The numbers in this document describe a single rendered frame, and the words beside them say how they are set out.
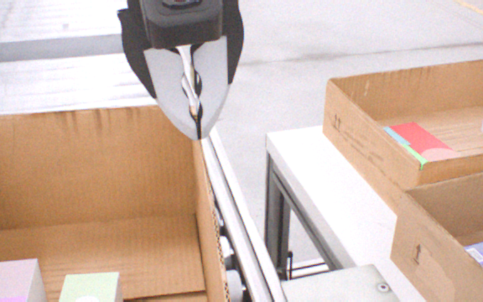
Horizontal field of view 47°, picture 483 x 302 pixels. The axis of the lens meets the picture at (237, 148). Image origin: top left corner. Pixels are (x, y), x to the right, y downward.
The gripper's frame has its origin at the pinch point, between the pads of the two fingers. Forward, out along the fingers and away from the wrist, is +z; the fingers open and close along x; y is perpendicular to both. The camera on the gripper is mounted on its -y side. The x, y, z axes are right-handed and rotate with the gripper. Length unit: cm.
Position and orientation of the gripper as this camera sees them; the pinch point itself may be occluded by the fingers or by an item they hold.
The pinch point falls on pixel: (198, 129)
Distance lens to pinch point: 45.1
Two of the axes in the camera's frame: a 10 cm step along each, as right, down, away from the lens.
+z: 1.0, 8.5, 5.2
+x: -9.7, 2.0, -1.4
